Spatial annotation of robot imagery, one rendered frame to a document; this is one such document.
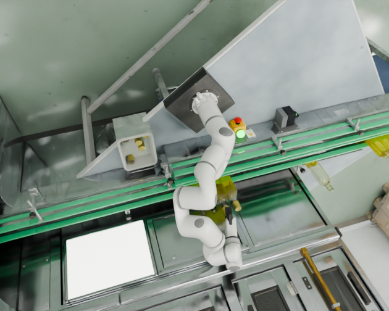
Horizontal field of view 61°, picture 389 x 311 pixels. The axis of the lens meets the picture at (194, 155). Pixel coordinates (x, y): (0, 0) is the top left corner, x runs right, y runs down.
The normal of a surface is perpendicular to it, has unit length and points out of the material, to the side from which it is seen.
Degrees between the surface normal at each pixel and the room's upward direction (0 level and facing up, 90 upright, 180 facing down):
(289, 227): 90
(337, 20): 0
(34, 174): 90
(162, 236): 90
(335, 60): 0
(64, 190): 90
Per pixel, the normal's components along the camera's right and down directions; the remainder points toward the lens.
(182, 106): 0.28, 0.70
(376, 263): -0.04, -0.69
